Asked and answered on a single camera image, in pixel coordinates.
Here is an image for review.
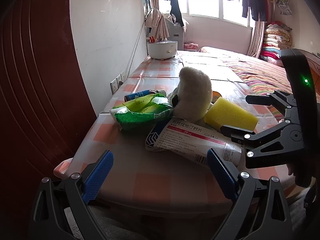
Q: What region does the white fluffy plush slipper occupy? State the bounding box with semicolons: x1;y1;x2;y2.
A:
170;67;212;122

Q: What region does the person's right hand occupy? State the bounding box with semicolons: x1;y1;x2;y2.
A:
287;164;295;176

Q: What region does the striped colourful bed sheet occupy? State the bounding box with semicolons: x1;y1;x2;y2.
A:
195;47;292;132

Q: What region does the yellow sponge block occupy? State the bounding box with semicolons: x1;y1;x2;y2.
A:
204;97;259;131

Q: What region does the orange peel piece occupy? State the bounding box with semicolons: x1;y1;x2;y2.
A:
212;91;221;104

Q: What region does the white red medicine box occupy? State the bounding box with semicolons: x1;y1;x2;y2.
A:
145;118;242;166

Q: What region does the pink striped curtain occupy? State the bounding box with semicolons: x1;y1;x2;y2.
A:
247;20;265;58

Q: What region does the checkered pink plastic tablecloth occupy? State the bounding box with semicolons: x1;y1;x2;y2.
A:
53;51;298;214

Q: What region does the stack of folded quilts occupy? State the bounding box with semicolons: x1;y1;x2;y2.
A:
259;21;292;67

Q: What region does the green plastic snack bag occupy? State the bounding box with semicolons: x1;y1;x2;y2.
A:
110;93;173;131

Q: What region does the grey air conditioner unit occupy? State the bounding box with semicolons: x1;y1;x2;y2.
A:
165;20;184;50

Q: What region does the white round container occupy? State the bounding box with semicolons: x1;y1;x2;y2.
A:
147;37;178;60

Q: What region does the white wall socket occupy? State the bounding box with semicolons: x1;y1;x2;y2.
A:
110;72;125;94

